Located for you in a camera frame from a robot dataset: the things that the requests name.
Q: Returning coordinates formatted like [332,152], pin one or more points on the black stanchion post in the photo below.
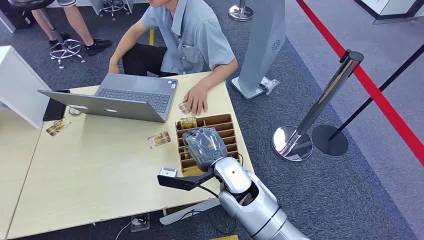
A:
[334,137]

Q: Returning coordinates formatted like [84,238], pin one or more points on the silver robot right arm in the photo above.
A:
[265,215]

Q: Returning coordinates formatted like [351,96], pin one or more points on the black stool seat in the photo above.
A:
[30,3]

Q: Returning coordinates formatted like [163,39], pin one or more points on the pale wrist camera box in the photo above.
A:
[168,172]

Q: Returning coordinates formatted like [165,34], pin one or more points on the white cabinet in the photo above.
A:
[20,86]

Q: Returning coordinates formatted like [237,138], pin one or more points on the grey kiosk stand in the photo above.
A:
[263,46]

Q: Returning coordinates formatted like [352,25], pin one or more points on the yellow floor tape strip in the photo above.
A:
[225,238]
[151,37]

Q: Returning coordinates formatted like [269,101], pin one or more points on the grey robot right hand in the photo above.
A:
[205,145]

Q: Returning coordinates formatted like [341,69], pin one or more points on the standing person's legs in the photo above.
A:
[79,26]

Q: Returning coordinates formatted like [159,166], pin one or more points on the chrome stanchion post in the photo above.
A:
[318,106]

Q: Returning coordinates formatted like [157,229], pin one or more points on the patterned card with green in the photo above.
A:
[58,127]

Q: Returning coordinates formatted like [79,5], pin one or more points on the floor power socket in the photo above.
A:
[140,222]

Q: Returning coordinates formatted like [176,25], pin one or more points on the seated person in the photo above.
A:
[195,36]

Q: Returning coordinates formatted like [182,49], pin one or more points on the grey table foot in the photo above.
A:
[188,212]

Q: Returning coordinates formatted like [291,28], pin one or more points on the grey open laptop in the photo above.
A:
[132,96]

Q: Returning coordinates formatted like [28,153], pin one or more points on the red barrier belt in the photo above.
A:
[364,81]

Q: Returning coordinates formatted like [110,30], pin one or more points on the wooden slotted card organiser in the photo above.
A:
[228,127]

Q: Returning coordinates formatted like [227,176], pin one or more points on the patterned brown card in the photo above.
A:
[159,139]

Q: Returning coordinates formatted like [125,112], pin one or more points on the black phone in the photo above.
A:
[55,106]

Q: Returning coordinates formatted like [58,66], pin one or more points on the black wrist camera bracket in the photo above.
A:
[180,182]

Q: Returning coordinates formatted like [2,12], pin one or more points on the chrome stool base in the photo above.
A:
[66,49]
[114,6]

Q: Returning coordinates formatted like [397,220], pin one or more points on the patterned card in organiser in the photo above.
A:
[188,123]

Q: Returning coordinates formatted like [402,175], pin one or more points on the card under person's hand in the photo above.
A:
[182,107]

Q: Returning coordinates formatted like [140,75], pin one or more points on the white counter with black trim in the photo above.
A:
[391,10]

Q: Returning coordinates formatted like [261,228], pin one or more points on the person's right hand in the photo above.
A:
[113,68]

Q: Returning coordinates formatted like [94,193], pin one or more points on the chrome stanchion base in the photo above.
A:
[240,12]

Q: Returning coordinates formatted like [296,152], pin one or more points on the clear plastic bag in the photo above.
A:
[270,84]

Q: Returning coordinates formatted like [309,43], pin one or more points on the person's left hand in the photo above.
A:
[197,99]

